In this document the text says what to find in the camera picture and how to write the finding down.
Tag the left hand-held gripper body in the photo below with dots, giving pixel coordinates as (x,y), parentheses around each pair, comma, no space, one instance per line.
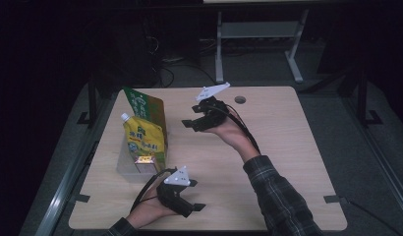
(170,196)

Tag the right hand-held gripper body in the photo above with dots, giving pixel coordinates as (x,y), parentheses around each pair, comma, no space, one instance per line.
(214,116)

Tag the green and red snack packet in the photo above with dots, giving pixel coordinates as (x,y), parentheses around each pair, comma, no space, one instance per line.
(147,105)

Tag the yellow spouted drink pouch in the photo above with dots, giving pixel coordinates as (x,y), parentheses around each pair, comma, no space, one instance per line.
(145,141)

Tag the clear plastic container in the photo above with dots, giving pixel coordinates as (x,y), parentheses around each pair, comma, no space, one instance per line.
(126,168)

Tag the person's right hand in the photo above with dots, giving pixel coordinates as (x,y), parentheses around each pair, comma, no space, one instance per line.
(234,132)

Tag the person's left hand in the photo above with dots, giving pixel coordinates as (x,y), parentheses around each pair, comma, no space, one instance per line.
(147,211)

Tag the black metal stand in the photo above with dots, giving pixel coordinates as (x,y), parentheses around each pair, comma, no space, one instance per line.
(363,98)
(92,98)

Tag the black table edge bracket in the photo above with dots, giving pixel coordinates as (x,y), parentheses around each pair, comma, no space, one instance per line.
(332,199)
(82,198)

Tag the grey metal table frame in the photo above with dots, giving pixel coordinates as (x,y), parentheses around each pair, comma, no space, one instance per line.
(258,29)

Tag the aluminium rail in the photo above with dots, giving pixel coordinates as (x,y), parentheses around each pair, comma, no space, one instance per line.
(391,177)
(63,193)

